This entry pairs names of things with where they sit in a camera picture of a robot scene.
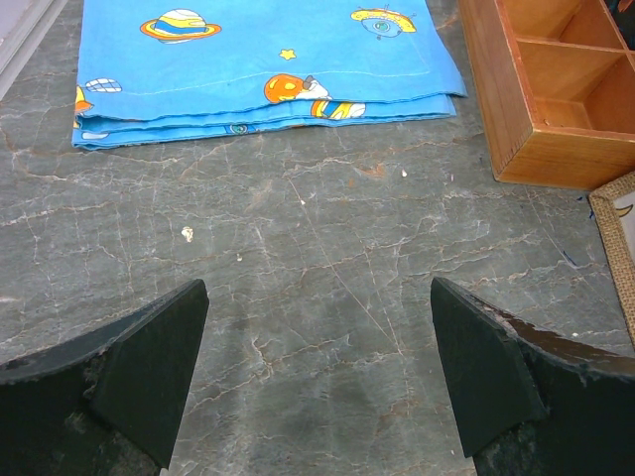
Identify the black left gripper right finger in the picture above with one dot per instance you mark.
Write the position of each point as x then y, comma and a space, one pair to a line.
526, 400

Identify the wooden compartment tray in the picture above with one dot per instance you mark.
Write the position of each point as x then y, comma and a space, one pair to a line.
555, 85

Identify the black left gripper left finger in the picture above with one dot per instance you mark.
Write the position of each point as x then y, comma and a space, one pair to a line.
108, 402

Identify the blue space-print cloth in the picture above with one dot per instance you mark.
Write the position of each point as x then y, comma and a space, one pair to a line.
159, 71

